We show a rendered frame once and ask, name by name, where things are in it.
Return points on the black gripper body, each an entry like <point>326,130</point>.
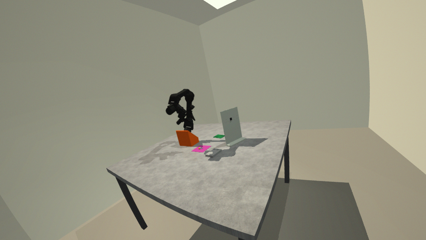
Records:
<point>188,111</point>

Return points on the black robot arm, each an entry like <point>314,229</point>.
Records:
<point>173,102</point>

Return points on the pink square marker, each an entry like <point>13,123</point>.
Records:
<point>204,147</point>

